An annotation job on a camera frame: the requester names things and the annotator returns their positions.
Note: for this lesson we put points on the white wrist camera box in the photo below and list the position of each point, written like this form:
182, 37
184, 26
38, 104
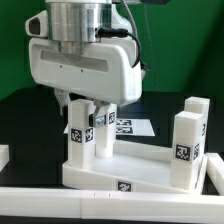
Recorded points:
37, 26

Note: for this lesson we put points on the marker sheet with tags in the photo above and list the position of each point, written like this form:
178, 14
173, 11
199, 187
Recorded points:
133, 127

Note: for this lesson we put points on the white right fence piece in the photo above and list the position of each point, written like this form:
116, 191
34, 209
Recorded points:
215, 170

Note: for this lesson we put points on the white desk top tray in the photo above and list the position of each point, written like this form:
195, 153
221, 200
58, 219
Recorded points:
134, 167

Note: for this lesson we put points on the white front fence bar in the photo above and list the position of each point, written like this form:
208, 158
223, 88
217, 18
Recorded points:
67, 203

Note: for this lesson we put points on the white left fence piece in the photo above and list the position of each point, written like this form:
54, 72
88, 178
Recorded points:
4, 156

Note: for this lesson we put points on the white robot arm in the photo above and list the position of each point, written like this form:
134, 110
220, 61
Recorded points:
76, 23

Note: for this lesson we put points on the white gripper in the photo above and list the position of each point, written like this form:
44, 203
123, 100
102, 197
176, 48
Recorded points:
105, 71

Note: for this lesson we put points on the white fence piece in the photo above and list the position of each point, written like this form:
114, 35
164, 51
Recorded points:
4, 156
215, 170

